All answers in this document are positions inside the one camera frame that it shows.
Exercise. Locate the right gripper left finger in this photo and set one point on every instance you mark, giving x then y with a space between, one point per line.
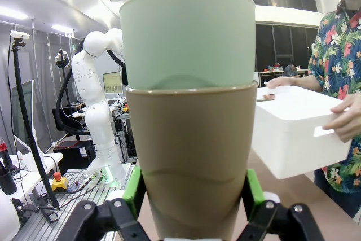
132 190

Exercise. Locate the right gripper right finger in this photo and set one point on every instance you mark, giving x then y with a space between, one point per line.
255 190

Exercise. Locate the white plastic basket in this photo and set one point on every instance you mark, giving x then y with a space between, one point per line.
293 139

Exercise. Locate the brown plastic cup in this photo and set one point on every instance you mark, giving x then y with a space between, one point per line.
191 145

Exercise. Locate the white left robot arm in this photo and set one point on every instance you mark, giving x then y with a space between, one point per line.
96 111

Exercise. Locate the person's right forearm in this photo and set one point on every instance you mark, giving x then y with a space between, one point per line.
301 80

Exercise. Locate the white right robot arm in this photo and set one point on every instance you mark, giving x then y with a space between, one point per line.
7 218

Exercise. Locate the person's right hand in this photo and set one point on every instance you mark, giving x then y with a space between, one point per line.
280 82

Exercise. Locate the person's left hand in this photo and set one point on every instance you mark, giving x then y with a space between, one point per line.
351 122

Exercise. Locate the aluminium mounting plate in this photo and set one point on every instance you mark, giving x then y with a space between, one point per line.
76 196

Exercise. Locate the black computer case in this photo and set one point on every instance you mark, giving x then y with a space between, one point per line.
73 155

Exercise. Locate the yellow emergency stop button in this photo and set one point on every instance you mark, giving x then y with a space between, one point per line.
59 183

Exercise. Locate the small yellowish display screen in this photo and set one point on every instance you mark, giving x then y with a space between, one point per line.
112 82

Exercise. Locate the black tripod pole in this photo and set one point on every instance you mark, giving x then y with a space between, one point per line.
31 128

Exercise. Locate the seated background person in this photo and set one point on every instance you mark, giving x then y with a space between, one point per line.
290 71

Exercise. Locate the black pen cup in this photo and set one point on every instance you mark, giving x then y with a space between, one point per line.
7 183

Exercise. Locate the cola bottle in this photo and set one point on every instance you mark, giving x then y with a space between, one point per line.
5 156

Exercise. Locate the silver-edged desktop monitor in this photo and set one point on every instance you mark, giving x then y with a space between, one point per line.
22 117

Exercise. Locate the person in floral shirt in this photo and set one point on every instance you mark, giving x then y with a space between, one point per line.
338 46

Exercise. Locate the small white camera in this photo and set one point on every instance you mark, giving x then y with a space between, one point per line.
19 35

